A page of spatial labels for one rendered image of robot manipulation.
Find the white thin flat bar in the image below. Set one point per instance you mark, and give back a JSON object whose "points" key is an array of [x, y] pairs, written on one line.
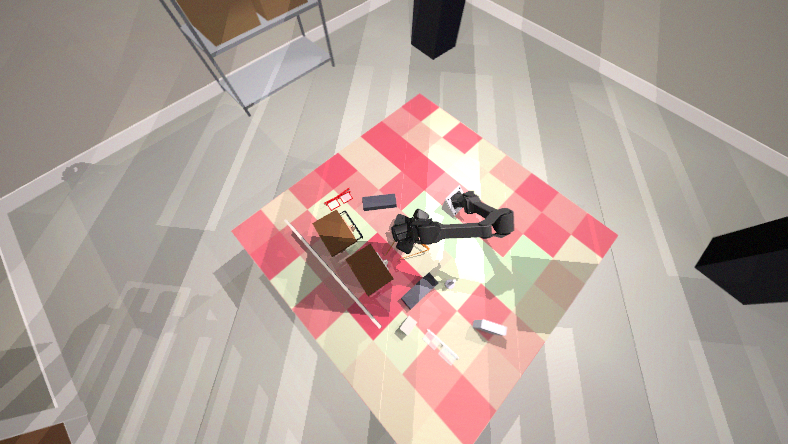
{"points": [[334, 275]]}

